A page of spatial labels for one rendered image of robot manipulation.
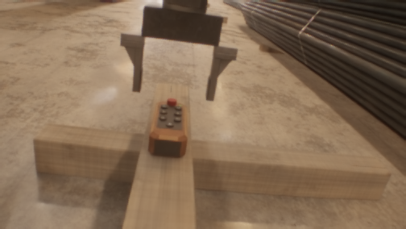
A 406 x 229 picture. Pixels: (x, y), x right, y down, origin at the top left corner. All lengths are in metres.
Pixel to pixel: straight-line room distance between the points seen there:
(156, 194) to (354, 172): 0.62
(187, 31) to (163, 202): 0.27
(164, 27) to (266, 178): 0.51
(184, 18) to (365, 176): 0.70
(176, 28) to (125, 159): 0.41
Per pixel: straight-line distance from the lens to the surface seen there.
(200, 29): 0.52
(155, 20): 0.52
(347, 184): 0.97
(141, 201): 0.48
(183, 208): 0.47
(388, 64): 1.66
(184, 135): 0.57
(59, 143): 0.83
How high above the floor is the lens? 0.50
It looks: 23 degrees down
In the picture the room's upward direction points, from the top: 9 degrees clockwise
